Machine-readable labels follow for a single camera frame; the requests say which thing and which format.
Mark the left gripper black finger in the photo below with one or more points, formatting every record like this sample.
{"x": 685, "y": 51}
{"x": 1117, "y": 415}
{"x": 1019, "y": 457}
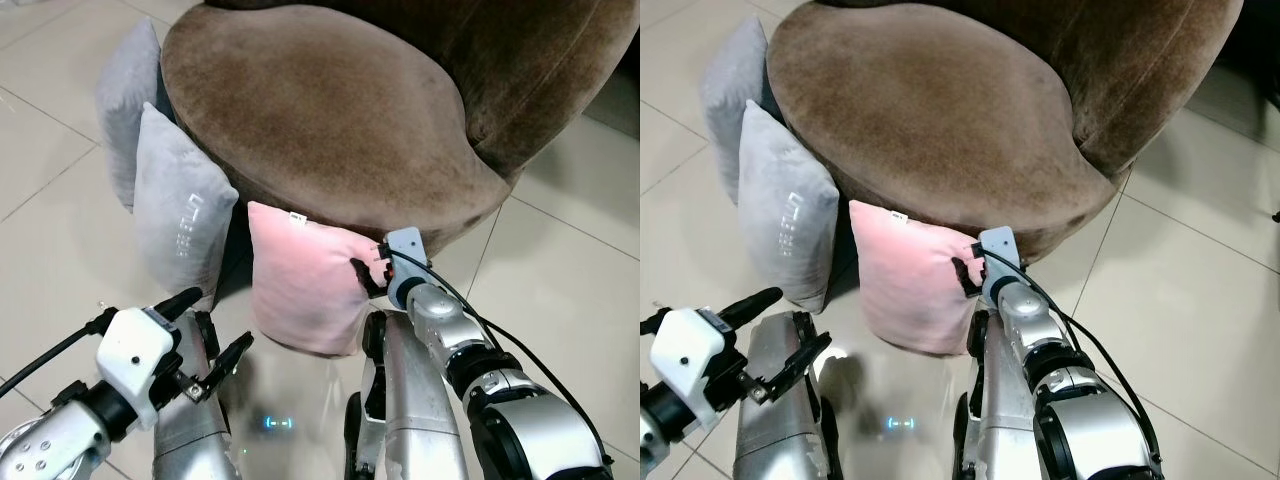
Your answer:
{"x": 800, "y": 362}
{"x": 228, "y": 360}
{"x": 750, "y": 305}
{"x": 178, "y": 303}

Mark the pink pillow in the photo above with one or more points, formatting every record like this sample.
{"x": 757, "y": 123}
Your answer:
{"x": 900, "y": 280}
{"x": 300, "y": 280}

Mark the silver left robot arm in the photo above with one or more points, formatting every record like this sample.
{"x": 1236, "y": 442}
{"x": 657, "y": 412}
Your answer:
{"x": 660, "y": 415}
{"x": 40, "y": 445}

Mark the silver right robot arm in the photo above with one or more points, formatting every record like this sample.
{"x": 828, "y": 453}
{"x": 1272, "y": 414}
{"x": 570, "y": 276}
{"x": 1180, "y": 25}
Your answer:
{"x": 520, "y": 430}
{"x": 1090, "y": 440}

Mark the grey pillow with white print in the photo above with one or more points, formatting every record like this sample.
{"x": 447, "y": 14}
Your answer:
{"x": 180, "y": 190}
{"x": 785, "y": 200}

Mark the brown velvet round sofa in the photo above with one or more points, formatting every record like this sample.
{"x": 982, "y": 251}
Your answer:
{"x": 330, "y": 110}
{"x": 930, "y": 110}

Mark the plain grey pillow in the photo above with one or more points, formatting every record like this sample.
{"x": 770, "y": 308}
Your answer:
{"x": 725, "y": 90}
{"x": 125, "y": 100}

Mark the silver right robot leg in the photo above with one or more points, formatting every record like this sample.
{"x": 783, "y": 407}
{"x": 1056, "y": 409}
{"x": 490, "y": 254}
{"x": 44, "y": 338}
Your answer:
{"x": 420, "y": 400}
{"x": 1005, "y": 410}

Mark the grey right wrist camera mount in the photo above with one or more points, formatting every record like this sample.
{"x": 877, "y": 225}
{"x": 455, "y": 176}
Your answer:
{"x": 405, "y": 245}
{"x": 998, "y": 243}

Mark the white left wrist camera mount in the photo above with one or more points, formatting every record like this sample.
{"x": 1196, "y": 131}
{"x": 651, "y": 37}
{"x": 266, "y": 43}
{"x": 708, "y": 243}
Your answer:
{"x": 695, "y": 345}
{"x": 135, "y": 350}

